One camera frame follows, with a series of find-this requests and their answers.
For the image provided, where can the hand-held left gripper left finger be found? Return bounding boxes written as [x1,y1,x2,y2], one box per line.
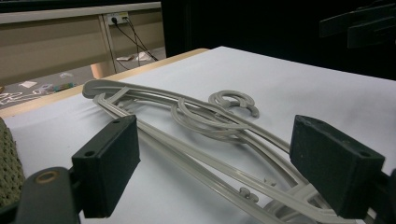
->
[71,114,141,219]

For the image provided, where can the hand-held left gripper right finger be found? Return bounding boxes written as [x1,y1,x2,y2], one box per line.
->
[289,114,387,220]

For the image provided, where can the grey plastic clothes hanger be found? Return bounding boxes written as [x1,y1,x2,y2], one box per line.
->
[92,92,375,224]
[82,78,344,224]
[92,96,281,224]

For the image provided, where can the green woven basket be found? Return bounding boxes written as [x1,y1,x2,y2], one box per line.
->
[0,118,26,208]

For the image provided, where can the white table sheet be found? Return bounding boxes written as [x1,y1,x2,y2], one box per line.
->
[0,46,396,224]

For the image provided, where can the black curtain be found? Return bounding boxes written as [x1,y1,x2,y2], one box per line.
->
[161,0,396,81]

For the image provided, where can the colourful toy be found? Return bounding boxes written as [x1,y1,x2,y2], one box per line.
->
[52,81,76,93]

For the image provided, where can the white paper sheet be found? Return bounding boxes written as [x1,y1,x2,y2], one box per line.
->
[18,80,38,89]

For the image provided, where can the white paper scraps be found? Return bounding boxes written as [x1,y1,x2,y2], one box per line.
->
[116,51,153,63]

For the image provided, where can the beige desk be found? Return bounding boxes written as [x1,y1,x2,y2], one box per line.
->
[0,1,166,87]

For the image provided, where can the white wire hangers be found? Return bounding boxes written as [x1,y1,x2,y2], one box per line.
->
[0,91,23,105]

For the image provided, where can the black cable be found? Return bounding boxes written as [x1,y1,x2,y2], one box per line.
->
[123,18,142,68]
[113,19,160,62]

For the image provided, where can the white wall outlet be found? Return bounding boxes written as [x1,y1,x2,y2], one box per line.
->
[106,11,130,26]

